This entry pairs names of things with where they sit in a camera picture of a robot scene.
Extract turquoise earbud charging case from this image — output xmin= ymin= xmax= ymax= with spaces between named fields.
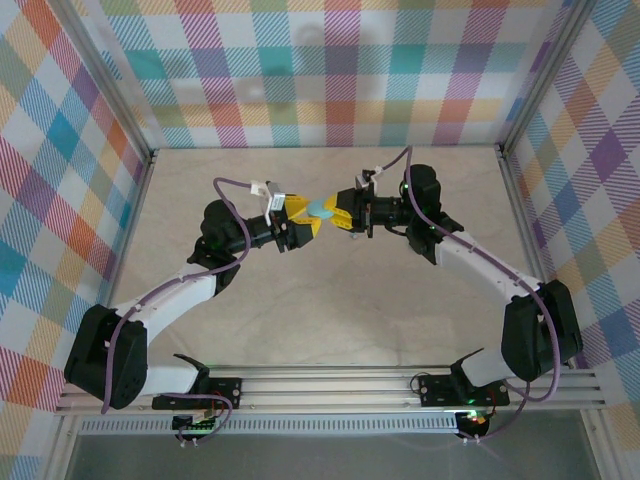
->
xmin=305 ymin=198 xmax=335 ymax=222

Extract controller board green lights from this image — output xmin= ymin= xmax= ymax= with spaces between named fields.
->
xmin=172 ymin=412 xmax=221 ymax=436

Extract controller board orange part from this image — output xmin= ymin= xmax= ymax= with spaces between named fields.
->
xmin=455 ymin=410 xmax=490 ymax=436

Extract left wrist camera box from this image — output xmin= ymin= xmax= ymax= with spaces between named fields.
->
xmin=248 ymin=179 xmax=287 ymax=226

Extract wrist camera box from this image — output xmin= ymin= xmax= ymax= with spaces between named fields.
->
xmin=352 ymin=167 xmax=384 ymax=194
xmin=248 ymin=179 xmax=287 ymax=226

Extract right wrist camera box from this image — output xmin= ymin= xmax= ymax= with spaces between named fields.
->
xmin=352 ymin=167 xmax=384 ymax=194

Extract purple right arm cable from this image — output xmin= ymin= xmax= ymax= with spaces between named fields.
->
xmin=377 ymin=144 xmax=562 ymax=446

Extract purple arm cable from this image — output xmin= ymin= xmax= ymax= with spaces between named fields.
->
xmin=99 ymin=177 xmax=256 ymax=446
xmin=377 ymin=144 xmax=562 ymax=446

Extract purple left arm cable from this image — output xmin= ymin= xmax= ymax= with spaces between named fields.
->
xmin=99 ymin=177 xmax=256 ymax=446

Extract aluminium side rail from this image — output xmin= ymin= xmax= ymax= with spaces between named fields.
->
xmin=102 ymin=149 xmax=157 ymax=311
xmin=497 ymin=147 xmax=576 ymax=371

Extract wide aluminium base rail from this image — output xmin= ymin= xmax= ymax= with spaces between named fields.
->
xmin=53 ymin=365 xmax=607 ymax=415

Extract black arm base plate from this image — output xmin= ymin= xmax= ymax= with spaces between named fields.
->
xmin=151 ymin=377 xmax=244 ymax=412
xmin=416 ymin=373 xmax=512 ymax=408

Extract slotted white cable duct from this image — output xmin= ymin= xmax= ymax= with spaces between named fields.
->
xmin=79 ymin=417 xmax=461 ymax=437

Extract aluminium corner post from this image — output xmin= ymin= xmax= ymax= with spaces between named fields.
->
xmin=49 ymin=0 xmax=156 ymax=166
xmin=496 ymin=0 xmax=604 ymax=160

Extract aluminium frame leg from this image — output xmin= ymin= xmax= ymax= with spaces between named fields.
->
xmin=579 ymin=412 xmax=619 ymax=480
xmin=42 ymin=414 xmax=84 ymax=480

